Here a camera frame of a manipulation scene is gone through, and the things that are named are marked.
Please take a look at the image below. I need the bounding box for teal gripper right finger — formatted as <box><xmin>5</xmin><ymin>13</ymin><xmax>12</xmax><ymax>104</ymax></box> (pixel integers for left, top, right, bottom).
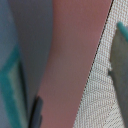
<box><xmin>108</xmin><ymin>22</ymin><xmax>128</xmax><ymax>128</ymax></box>

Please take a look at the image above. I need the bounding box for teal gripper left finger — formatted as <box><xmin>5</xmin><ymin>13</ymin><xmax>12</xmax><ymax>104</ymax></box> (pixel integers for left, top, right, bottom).
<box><xmin>0</xmin><ymin>47</ymin><xmax>28</xmax><ymax>128</ymax></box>

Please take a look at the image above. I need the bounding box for pink toy stove board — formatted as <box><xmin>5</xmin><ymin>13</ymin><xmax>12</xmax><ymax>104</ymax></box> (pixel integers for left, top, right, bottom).
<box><xmin>39</xmin><ymin>0</ymin><xmax>112</xmax><ymax>128</ymax></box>

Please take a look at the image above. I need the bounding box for beige woven placemat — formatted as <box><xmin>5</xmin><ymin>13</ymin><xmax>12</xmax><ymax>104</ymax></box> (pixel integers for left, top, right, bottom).
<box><xmin>73</xmin><ymin>0</ymin><xmax>128</xmax><ymax>128</ymax></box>

